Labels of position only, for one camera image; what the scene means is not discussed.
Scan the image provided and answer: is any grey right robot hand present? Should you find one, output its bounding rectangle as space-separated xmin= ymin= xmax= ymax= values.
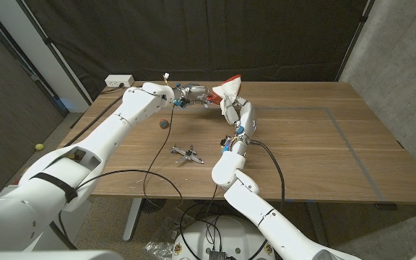
xmin=221 ymin=95 xmax=259 ymax=137

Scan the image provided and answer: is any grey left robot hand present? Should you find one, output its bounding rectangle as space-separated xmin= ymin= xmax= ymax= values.
xmin=185 ymin=83 xmax=217 ymax=109

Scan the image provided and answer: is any red bowl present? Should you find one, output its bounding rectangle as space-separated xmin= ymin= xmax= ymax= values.
xmin=207 ymin=74 xmax=243 ymax=106

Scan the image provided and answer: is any white cloth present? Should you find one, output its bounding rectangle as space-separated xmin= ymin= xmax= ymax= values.
xmin=212 ymin=76 xmax=243 ymax=117

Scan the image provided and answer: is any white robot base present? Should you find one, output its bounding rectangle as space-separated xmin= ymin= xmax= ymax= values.
xmin=171 ymin=215 xmax=278 ymax=260

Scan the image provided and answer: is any grey toy plane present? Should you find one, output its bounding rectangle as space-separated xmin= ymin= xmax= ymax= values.
xmin=170 ymin=144 xmax=206 ymax=165

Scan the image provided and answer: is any white power strip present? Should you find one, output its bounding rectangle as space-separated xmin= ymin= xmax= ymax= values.
xmin=104 ymin=74 xmax=136 ymax=89

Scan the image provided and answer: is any white table leg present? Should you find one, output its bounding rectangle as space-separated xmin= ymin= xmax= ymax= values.
xmin=122 ymin=197 xmax=144 ymax=243

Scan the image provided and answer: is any clear plastic bag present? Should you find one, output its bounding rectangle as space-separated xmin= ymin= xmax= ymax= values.
xmin=143 ymin=215 xmax=181 ymax=259

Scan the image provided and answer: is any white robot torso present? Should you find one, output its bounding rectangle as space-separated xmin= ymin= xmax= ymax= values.
xmin=0 ymin=249 xmax=124 ymax=260

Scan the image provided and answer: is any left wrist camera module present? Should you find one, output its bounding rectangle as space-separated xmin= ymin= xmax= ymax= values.
xmin=173 ymin=84 xmax=192 ymax=109

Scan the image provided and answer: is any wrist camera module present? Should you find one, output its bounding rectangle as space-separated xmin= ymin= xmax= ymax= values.
xmin=173 ymin=84 xmax=192 ymax=109
xmin=220 ymin=134 xmax=238 ymax=154

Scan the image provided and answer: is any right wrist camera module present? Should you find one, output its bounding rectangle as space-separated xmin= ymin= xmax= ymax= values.
xmin=220 ymin=134 xmax=238 ymax=154

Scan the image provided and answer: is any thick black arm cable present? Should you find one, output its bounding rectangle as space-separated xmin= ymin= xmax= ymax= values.
xmin=248 ymin=139 xmax=286 ymax=215

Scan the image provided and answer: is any thin black hanging cable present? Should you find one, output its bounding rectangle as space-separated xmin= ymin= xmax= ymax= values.
xmin=142 ymin=106 xmax=176 ymax=211

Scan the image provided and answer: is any black looping cable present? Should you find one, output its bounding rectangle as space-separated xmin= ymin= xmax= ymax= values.
xmin=74 ymin=168 xmax=185 ymax=210

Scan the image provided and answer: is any black power strip cable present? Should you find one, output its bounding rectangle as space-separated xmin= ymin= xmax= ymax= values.
xmin=62 ymin=83 xmax=125 ymax=148

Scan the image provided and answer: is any black backdrop frame pole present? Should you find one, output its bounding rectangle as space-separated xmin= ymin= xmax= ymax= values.
xmin=334 ymin=0 xmax=376 ymax=82
xmin=14 ymin=0 xmax=94 ymax=106

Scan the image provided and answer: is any black arm strap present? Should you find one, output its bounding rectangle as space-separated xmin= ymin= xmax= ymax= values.
xmin=30 ymin=172 xmax=79 ymax=204

